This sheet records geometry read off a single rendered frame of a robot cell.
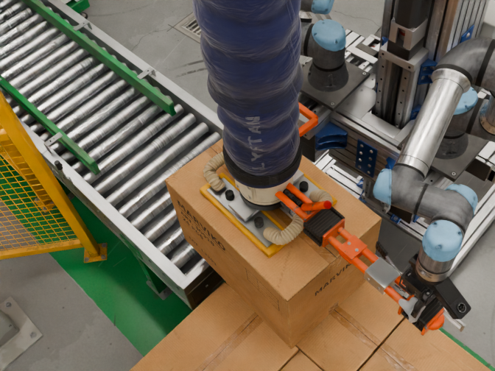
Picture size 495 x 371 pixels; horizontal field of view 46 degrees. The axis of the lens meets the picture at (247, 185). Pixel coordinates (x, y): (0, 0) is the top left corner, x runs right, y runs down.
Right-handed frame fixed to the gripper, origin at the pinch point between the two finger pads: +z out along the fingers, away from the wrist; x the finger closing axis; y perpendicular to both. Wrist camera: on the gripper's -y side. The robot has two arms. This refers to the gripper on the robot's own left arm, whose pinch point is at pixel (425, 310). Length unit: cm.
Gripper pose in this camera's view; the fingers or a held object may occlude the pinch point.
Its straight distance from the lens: 158.0
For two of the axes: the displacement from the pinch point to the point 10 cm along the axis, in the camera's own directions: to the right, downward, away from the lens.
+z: 0.9, 5.7, 8.1
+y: -6.6, -5.8, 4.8
